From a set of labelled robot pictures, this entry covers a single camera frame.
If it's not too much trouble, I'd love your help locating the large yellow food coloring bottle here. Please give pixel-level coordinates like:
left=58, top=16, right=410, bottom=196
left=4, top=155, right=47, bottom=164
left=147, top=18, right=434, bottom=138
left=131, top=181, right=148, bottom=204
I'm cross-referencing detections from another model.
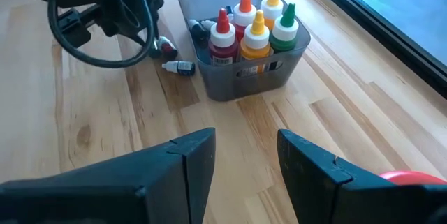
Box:
left=240, top=10, right=272, bottom=61
left=260, top=0, right=284, bottom=31

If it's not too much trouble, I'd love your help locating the large green food coloring bottle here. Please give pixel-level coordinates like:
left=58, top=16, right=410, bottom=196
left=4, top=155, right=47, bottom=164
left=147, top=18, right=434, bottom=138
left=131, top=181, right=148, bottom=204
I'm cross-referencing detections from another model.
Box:
left=269, top=3, right=300, bottom=53

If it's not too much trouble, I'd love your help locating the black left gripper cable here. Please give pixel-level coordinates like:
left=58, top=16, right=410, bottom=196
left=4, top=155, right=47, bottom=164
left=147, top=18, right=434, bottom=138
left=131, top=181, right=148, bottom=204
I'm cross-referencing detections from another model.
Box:
left=47, top=0, right=155, bottom=69

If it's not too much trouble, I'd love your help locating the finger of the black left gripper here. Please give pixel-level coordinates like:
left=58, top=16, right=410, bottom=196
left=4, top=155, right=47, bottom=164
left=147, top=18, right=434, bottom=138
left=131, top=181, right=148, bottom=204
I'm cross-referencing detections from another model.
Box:
left=146, top=35, right=163, bottom=59

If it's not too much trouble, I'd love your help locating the large red food coloring bottle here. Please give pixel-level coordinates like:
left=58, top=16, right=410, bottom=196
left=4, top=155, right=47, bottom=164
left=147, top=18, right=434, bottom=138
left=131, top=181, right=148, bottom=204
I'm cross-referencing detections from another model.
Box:
left=208, top=7, right=240, bottom=67
left=232, top=0, right=258, bottom=43

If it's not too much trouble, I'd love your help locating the black metal table frame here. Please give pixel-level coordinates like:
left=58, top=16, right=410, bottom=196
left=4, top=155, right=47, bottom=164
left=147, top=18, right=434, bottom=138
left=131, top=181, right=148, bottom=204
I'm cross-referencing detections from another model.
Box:
left=300, top=0, right=447, bottom=99

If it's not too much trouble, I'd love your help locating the grey translucent plastic bin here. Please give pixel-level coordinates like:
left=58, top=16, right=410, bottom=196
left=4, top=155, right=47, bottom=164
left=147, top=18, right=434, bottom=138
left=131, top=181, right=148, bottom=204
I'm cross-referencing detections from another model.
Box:
left=174, top=0, right=312, bottom=102

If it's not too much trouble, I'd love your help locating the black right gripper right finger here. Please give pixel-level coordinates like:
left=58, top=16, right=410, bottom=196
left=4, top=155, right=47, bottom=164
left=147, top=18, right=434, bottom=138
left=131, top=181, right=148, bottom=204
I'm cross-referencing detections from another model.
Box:
left=277, top=129, right=447, bottom=224

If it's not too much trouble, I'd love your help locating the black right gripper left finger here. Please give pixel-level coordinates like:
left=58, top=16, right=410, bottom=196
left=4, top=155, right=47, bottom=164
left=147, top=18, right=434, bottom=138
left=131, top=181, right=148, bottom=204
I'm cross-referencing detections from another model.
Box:
left=0, top=128, right=217, bottom=224

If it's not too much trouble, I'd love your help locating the red desk lamp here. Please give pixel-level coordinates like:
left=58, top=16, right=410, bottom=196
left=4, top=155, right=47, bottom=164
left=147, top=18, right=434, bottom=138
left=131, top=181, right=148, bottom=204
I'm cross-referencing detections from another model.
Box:
left=379, top=170, right=447, bottom=186

